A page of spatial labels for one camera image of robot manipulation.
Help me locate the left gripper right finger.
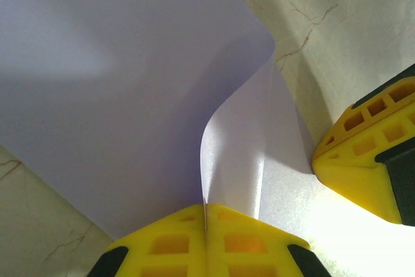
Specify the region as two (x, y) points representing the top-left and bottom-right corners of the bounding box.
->
(206, 204), (331, 277)

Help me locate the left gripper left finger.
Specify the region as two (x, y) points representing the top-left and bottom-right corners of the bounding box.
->
(90, 204), (208, 277)

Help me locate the purple paper sheet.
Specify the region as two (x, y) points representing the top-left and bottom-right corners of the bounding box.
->
(0, 0), (325, 248)

